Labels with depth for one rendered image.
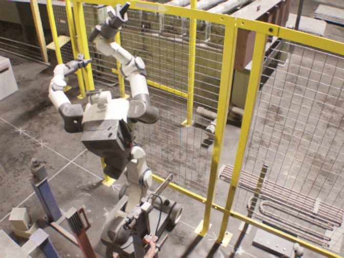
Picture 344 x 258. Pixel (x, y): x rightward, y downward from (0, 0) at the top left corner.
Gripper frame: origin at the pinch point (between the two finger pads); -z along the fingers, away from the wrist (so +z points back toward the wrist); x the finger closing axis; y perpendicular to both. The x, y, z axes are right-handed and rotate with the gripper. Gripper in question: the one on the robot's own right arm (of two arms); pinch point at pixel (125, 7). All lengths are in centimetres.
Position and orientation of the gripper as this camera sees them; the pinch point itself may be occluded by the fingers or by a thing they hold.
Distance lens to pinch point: 144.3
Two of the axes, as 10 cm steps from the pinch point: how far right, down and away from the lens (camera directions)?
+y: 7.7, 1.5, 6.3
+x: -2.1, -8.7, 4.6
